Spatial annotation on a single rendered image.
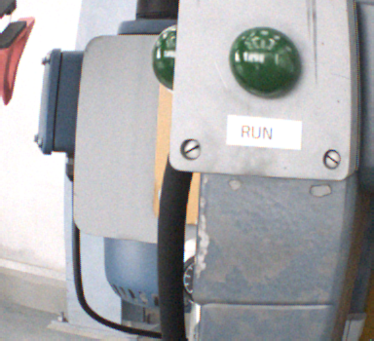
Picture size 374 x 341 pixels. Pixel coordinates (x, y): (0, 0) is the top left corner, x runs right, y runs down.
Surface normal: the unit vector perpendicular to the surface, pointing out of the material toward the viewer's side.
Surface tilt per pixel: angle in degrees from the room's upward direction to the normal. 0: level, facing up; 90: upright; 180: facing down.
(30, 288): 90
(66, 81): 90
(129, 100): 90
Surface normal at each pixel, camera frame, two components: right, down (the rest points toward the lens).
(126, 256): -0.67, 0.02
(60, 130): 0.19, 0.06
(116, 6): -0.25, 0.04
